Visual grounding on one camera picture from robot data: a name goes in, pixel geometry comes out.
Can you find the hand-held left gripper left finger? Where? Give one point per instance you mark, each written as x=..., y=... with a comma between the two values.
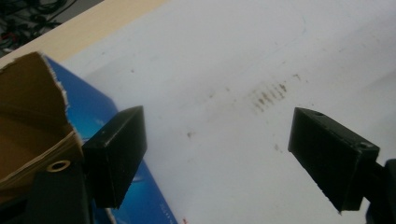
x=116, y=155

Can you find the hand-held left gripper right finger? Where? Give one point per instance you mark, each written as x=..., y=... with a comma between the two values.
x=330, y=155

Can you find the blue cardboard box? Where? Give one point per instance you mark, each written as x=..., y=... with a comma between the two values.
x=34, y=118

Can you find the white paper sheet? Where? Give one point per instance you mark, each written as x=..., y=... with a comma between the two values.
x=233, y=62

